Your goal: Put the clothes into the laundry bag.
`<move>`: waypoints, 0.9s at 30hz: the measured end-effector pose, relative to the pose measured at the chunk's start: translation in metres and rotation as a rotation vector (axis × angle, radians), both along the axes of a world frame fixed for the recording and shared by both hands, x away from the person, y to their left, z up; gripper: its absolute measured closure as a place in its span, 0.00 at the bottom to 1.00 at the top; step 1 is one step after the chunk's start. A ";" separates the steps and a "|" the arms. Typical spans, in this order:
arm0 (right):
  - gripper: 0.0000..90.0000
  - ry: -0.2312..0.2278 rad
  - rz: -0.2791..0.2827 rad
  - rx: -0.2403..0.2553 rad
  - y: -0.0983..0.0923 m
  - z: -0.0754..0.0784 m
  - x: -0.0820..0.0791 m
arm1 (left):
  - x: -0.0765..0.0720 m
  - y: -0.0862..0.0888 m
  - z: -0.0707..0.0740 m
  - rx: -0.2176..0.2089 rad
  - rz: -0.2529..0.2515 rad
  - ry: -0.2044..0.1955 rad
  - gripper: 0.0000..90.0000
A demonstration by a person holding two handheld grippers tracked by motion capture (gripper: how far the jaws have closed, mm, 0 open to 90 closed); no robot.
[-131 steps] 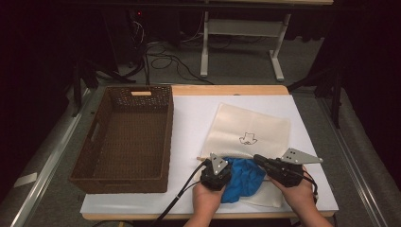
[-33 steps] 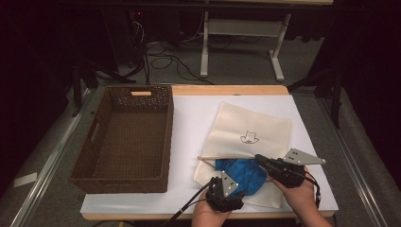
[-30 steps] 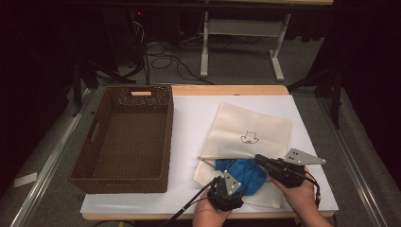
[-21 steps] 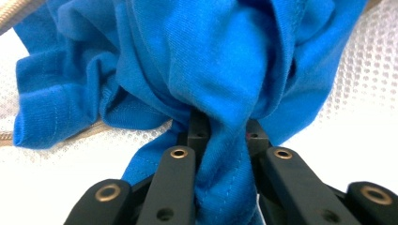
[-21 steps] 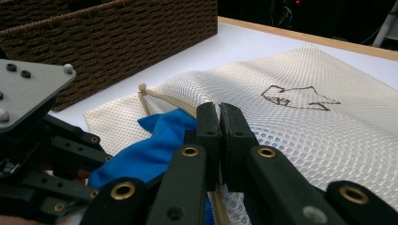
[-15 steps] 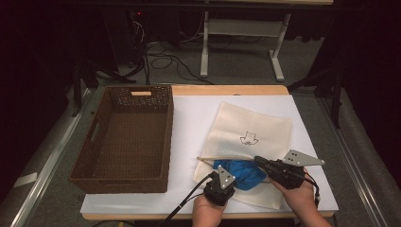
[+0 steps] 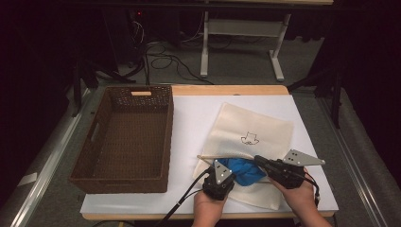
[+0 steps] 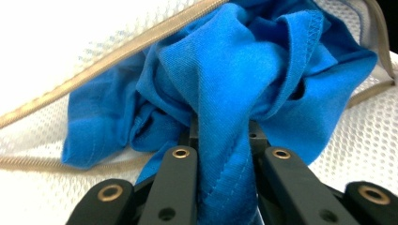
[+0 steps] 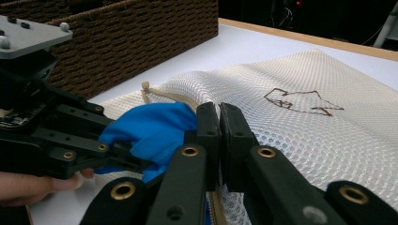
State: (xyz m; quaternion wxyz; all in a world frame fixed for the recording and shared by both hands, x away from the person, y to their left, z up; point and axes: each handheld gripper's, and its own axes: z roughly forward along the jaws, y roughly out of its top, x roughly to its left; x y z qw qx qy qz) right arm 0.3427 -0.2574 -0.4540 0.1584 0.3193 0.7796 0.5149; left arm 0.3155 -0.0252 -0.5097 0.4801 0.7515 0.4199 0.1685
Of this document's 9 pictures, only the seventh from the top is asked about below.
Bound blue cloth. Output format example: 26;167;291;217
217;157;268;187

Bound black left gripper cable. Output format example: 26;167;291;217
154;166;213;227

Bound white table mat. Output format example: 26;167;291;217
79;94;340;216

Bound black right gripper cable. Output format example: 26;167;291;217
302;171;322;207

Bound brown woven basket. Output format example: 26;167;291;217
69;84;175;194

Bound person's right hand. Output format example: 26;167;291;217
271;169;320;218

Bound dark computer tower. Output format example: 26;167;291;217
103;8;146;69

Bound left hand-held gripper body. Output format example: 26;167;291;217
202;159;236;201

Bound white-legged desk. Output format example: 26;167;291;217
200;0;335;82

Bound person's left hand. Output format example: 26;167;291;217
192;189;228;220

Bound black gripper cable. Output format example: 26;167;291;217
154;166;213;227
302;171;322;207

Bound aluminium floor rail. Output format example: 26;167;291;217
316;97;389;227
10;88;96;227

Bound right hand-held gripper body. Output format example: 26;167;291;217
268;148;325;190

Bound cream mesh laundry bag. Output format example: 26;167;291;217
192;102;295;211

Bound white floor tape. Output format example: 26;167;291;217
13;172;38;188

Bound black stand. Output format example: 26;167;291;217
71;60;136;117
287;67;344;130

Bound black floor cable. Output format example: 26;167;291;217
145;41;216;86

